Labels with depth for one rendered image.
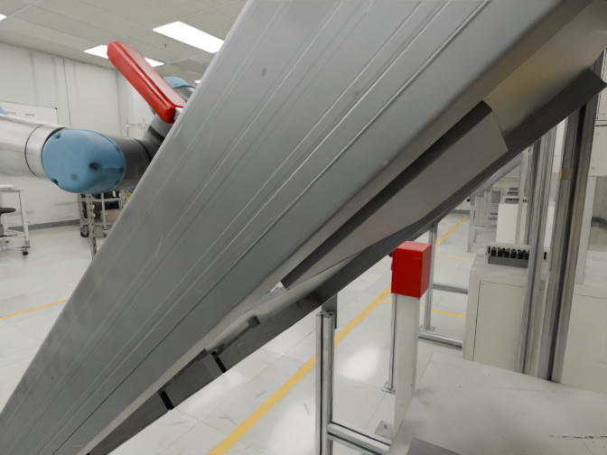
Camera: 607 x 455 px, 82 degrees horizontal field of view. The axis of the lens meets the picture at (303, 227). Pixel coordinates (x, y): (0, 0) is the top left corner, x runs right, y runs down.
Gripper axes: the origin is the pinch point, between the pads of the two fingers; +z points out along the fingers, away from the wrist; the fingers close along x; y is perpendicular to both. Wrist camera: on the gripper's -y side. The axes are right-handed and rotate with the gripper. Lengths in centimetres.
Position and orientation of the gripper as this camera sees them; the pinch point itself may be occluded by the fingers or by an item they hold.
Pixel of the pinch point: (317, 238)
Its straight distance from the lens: 46.7
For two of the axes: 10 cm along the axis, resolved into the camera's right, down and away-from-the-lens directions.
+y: 4.7, -7.8, -4.1
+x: 5.1, -1.4, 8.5
